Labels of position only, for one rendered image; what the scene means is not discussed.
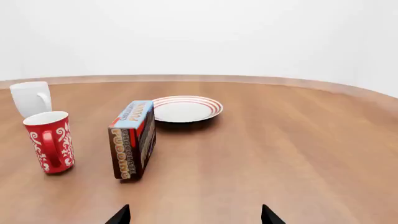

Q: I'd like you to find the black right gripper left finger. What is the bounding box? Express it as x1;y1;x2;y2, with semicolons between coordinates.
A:
104;203;131;224

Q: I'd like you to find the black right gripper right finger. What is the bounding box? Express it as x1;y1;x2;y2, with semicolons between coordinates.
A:
261;203;287;224

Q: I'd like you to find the red mug with white pattern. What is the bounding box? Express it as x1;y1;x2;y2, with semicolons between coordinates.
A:
22;110;76;175

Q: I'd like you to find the white plate with red rings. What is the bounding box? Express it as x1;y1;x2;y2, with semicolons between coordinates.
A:
152;95;224;123

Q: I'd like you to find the plain white mug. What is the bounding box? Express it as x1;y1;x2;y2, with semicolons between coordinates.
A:
9;81;53;119

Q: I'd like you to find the chocolate pudding box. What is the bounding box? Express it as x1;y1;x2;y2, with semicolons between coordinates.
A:
108;100;157;181

